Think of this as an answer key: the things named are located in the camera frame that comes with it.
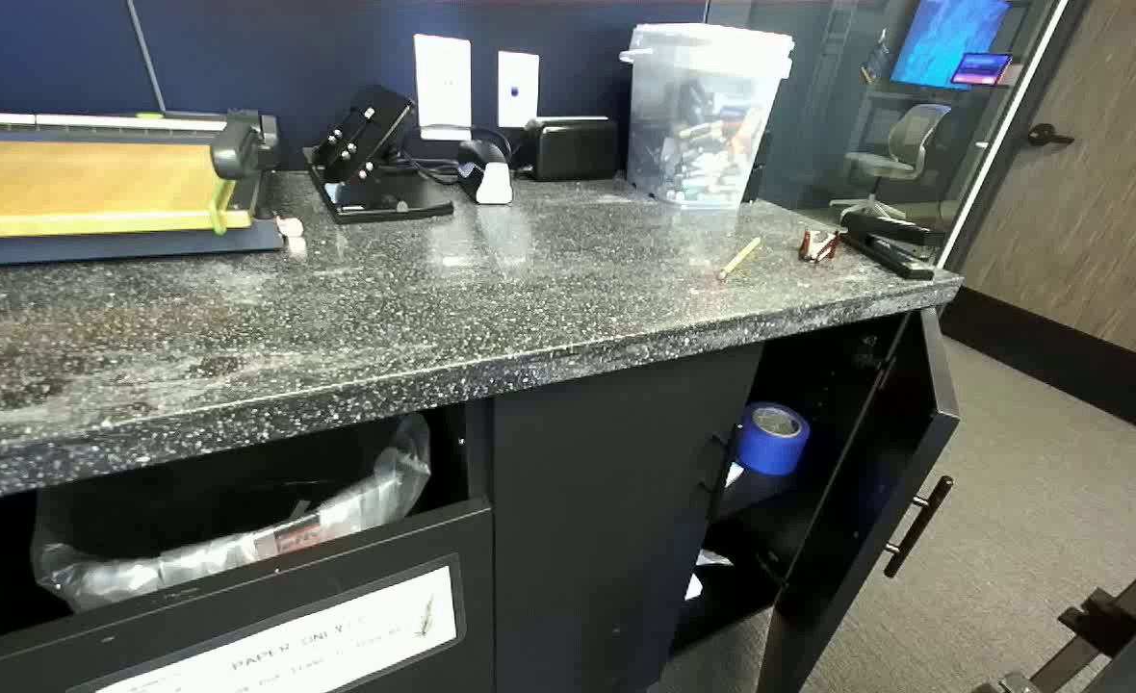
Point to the white paper label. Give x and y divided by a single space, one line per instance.
337 638

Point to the yellow pencil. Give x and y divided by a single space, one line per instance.
738 260

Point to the black counter cabinet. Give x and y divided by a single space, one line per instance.
589 514

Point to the grey office chair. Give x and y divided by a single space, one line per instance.
907 138

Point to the black metal stand frame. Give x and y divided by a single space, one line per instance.
1107 619

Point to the tall white wall plate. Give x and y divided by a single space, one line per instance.
439 77

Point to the wooden room door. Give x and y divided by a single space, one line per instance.
1107 217

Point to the small white wall plate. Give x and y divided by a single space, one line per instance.
519 89

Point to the blue lit monitor screen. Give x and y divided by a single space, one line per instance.
944 40

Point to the black panel with white label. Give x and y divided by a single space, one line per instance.
29 639

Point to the dark red staple remover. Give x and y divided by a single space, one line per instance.
817 248

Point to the black stapler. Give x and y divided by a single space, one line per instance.
887 240

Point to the black door lever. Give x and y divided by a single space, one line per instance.
1050 133

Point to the blue tape roll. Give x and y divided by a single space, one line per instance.
760 453

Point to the small white object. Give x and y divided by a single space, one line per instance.
289 238

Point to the clear plastic bin with lid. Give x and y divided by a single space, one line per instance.
704 127

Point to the open black cabinet door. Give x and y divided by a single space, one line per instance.
849 542

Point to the white tape dispenser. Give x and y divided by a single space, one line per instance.
491 180

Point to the black rectangular box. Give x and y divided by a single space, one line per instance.
570 149

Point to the wooden paper cutter black base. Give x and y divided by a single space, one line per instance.
77 186

